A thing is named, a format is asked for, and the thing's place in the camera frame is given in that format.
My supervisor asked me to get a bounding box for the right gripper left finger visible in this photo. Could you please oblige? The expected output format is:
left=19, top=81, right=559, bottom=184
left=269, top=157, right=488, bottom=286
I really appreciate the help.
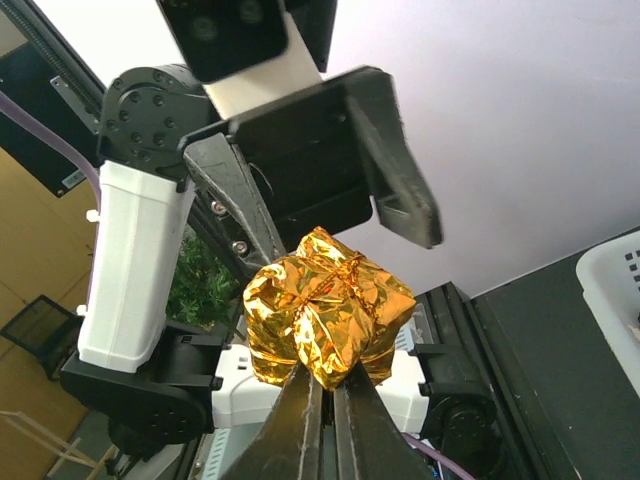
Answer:
left=222, top=364, right=323, bottom=480

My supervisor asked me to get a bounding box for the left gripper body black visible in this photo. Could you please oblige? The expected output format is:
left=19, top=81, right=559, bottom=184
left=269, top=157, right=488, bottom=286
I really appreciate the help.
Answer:
left=179, top=66, right=394, bottom=235

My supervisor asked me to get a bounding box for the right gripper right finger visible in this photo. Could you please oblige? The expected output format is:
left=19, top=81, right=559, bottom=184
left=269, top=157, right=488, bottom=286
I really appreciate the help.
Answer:
left=333, top=363, right=431, bottom=480

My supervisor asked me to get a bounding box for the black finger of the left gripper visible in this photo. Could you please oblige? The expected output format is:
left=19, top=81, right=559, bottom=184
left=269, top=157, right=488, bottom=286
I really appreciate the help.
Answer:
left=183, top=133, right=286, bottom=280
left=346, top=94, right=443, bottom=249

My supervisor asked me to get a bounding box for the small green christmas tree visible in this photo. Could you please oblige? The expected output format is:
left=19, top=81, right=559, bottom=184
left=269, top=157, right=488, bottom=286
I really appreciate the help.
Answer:
left=166, top=234, right=239, bottom=330

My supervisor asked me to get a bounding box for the gold gift ornament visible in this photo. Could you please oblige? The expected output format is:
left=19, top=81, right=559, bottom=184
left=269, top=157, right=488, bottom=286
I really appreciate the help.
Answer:
left=243, top=227, right=416, bottom=391

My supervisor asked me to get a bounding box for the white plastic perforated basket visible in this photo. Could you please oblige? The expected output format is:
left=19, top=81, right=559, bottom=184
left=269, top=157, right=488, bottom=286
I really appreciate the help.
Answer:
left=576, top=238, right=639, bottom=389

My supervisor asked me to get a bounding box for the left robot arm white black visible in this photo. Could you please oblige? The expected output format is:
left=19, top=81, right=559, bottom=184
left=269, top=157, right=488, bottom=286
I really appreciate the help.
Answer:
left=62, top=65, right=443, bottom=444

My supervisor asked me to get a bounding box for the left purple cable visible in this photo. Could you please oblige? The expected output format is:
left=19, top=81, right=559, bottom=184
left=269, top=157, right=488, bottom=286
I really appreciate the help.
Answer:
left=0, top=92, right=104, bottom=211

